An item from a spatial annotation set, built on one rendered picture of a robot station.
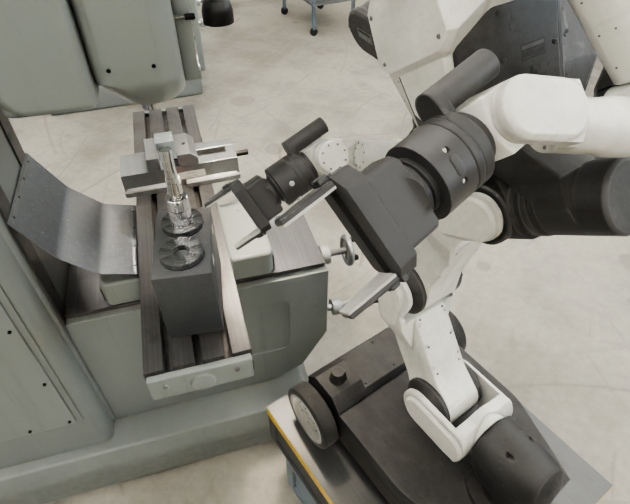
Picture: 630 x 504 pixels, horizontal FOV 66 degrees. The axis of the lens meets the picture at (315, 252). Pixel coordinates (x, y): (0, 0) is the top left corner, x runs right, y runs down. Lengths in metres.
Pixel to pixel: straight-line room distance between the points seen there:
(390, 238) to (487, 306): 2.12
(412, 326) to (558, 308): 1.55
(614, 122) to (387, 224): 0.31
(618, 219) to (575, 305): 1.96
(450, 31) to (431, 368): 0.80
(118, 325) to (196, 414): 0.51
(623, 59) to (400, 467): 1.04
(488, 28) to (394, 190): 0.37
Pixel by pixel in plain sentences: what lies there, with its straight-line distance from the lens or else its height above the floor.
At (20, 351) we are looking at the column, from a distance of 1.56.
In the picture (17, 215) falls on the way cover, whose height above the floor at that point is 1.10.
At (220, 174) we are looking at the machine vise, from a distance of 1.55.
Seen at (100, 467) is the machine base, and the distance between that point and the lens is 1.98.
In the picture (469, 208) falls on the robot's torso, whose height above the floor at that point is 1.33.
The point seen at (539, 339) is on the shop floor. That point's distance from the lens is 2.51.
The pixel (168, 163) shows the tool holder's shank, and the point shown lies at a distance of 1.00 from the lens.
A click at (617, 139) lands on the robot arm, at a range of 0.66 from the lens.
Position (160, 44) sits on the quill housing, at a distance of 1.15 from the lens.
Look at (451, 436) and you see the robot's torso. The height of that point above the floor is 0.72.
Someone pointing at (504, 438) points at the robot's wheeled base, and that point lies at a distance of 1.28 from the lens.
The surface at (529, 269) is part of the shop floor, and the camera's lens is 2.82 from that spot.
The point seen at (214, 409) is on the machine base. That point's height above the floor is 0.20.
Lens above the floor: 1.83
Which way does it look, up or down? 43 degrees down
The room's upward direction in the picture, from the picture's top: straight up
